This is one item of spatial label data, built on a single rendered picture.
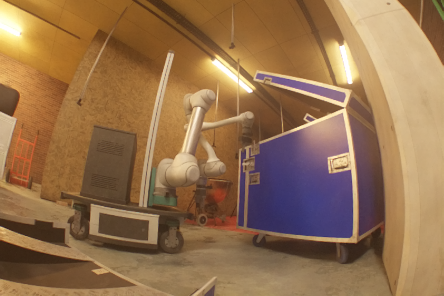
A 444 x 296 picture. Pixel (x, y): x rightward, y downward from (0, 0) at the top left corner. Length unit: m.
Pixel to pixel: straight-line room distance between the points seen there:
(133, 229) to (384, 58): 1.63
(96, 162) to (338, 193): 1.56
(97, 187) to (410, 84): 1.77
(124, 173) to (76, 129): 2.13
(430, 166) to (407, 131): 0.15
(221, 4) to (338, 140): 2.72
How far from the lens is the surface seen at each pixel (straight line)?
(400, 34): 1.05
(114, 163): 1.41
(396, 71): 0.91
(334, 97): 1.34
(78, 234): 1.52
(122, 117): 3.70
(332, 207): 1.23
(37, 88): 6.90
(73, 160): 3.34
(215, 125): 1.92
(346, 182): 1.19
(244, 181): 1.84
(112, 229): 1.35
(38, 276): 0.87
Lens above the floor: 0.42
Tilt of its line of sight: 21 degrees up
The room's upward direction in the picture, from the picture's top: 3 degrees clockwise
